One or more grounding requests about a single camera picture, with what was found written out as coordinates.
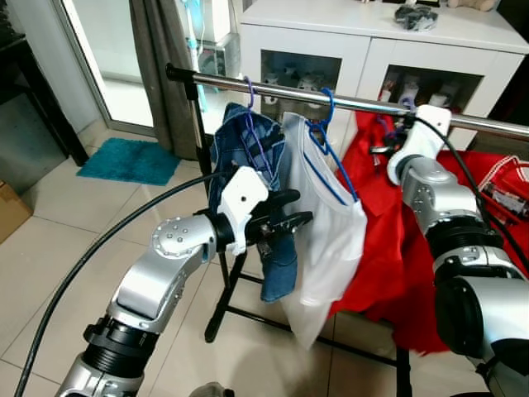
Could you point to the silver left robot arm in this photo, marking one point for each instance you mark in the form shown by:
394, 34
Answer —
157, 281

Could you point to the grey curtain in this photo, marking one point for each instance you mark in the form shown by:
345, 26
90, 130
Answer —
161, 66

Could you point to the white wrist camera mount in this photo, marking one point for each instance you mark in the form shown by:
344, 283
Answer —
240, 198
426, 132

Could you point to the white sliding door frame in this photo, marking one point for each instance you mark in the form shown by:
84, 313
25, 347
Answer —
41, 50

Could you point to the teal bath mat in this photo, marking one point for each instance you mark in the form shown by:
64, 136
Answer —
128, 161

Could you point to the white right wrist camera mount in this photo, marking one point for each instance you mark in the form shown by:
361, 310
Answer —
426, 132

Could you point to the dark grey crumpled object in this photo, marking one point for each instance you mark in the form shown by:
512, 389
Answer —
416, 18

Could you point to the small cardboard box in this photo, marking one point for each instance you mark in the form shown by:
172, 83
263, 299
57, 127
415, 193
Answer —
12, 211

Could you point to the pale blue standing fan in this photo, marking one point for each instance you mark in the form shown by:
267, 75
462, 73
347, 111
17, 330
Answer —
195, 33

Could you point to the beige plush toy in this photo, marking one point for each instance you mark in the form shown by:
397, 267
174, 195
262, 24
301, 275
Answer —
475, 5

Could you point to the grey robot foot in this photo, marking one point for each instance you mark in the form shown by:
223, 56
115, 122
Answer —
211, 390

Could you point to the large red shirt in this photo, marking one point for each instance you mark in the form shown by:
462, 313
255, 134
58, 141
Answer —
380, 240

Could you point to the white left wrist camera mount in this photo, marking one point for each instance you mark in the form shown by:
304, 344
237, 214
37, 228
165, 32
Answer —
240, 198

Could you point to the black cabinet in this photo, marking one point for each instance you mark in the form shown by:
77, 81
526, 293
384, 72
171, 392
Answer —
25, 124

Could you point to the white shirt blue trim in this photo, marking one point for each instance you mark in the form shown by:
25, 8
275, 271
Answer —
322, 240

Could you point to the blue denim jeans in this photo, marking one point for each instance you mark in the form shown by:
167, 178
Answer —
227, 145

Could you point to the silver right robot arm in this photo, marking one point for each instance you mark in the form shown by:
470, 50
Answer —
463, 248

